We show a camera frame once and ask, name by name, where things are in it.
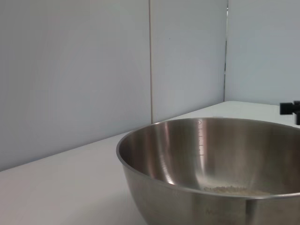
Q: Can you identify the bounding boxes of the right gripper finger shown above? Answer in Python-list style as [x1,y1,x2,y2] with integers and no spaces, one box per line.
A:
[279,100,300,125]

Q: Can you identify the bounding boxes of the stainless steel mixing bowl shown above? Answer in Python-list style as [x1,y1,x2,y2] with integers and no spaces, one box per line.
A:
[115,117,300,225]

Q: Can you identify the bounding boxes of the clear plastic cup of grains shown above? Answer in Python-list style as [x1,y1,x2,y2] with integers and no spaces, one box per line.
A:
[202,184,278,196]

